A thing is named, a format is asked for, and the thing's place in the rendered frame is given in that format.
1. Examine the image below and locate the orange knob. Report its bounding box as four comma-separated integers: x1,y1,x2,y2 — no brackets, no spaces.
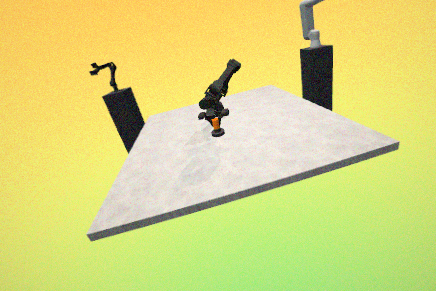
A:
212,118,220,129

